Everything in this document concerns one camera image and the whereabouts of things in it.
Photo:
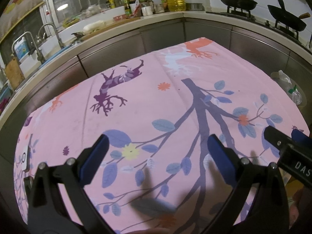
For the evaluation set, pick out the steel pot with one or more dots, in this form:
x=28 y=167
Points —
x=194 y=7

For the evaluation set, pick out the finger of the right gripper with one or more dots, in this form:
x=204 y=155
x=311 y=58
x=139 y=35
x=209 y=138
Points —
x=280 y=142
x=300 y=137

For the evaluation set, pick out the white mug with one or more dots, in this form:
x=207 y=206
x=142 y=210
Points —
x=147 y=10

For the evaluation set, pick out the dark sauce bottle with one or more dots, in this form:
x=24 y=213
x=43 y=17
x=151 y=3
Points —
x=127 y=8

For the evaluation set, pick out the blue white detergent jug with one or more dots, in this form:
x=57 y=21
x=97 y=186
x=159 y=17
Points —
x=21 y=49

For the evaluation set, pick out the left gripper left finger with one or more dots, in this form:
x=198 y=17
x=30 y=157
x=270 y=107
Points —
x=46 y=210

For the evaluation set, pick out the white radish on counter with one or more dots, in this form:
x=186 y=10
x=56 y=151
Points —
x=93 y=26

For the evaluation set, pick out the trash bag with bottles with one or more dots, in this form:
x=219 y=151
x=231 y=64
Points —
x=290 y=87

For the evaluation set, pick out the wooden cutting board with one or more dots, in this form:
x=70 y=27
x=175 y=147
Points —
x=14 y=73

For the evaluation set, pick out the black frying pan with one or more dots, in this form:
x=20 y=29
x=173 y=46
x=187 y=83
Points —
x=281 y=15

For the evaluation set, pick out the white plastic jug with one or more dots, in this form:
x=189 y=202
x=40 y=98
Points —
x=158 y=6

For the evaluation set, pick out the pink floral tablecloth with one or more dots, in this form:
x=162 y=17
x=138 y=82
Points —
x=157 y=111

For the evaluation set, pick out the chrome sink faucet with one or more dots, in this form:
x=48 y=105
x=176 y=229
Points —
x=55 y=33

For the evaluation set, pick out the white card on cloth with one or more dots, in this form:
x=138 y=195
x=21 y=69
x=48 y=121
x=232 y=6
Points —
x=25 y=159

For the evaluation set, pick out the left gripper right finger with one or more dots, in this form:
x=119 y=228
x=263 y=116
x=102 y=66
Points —
x=269 y=211

